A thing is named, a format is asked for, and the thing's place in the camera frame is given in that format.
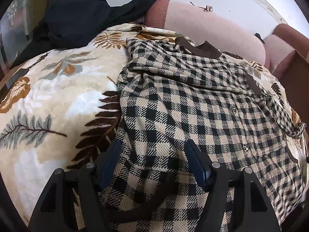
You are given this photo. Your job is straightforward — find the black beige checked coat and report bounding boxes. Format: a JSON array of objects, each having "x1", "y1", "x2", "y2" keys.
[{"x1": 102, "y1": 39, "x2": 307, "y2": 231}]

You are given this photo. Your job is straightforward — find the pink headboard cushion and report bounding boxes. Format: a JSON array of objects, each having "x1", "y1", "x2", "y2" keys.
[
  {"x1": 144, "y1": 0, "x2": 270, "y2": 68},
  {"x1": 264, "y1": 24, "x2": 308, "y2": 78}
]

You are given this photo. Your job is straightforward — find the wooden door with stained glass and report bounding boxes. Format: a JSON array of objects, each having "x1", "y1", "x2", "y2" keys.
[{"x1": 1, "y1": 0, "x2": 49, "y2": 78}]

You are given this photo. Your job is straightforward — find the small metal wall fixture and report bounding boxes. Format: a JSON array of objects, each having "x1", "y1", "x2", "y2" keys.
[{"x1": 199, "y1": 5, "x2": 213, "y2": 12}]

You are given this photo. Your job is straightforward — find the cream leaf-print fleece blanket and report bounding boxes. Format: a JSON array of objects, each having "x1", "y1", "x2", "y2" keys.
[{"x1": 1, "y1": 24, "x2": 308, "y2": 225}]

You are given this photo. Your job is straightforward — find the black garment pile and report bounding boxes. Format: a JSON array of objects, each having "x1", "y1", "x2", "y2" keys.
[{"x1": 12, "y1": 0, "x2": 157, "y2": 67}]

